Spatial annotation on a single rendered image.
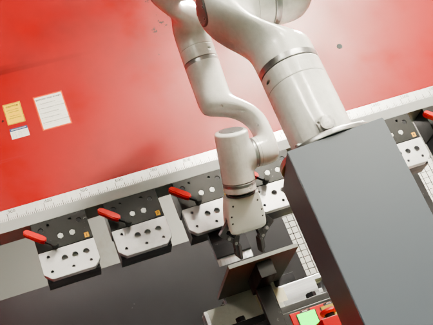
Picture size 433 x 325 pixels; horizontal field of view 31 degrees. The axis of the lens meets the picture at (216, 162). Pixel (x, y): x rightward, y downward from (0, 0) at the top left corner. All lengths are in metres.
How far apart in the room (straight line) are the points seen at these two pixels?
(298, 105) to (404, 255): 0.33
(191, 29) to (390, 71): 0.75
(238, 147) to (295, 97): 0.50
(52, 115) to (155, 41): 0.39
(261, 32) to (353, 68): 1.00
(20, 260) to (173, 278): 2.52
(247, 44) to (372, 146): 0.33
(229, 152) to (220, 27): 0.46
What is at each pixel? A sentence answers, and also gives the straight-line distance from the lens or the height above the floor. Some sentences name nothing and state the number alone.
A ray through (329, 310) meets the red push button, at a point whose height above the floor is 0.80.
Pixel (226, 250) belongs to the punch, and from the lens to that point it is 2.16.
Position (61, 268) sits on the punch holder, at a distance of 2.10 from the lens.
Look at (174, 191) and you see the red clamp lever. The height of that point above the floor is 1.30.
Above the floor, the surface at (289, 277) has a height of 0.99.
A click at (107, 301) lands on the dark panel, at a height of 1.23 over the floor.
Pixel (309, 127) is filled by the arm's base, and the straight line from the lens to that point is 1.40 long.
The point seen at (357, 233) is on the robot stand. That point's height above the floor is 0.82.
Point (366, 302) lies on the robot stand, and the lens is 1.27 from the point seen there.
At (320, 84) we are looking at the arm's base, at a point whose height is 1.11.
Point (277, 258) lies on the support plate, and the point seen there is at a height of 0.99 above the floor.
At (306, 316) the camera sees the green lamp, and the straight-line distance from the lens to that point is 1.83.
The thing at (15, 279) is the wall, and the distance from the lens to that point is 5.05.
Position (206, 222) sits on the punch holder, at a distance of 2.15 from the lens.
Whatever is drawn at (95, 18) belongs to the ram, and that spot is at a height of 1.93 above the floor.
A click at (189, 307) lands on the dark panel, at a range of 2.63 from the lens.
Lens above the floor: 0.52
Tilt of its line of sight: 22 degrees up
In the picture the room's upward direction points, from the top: 22 degrees counter-clockwise
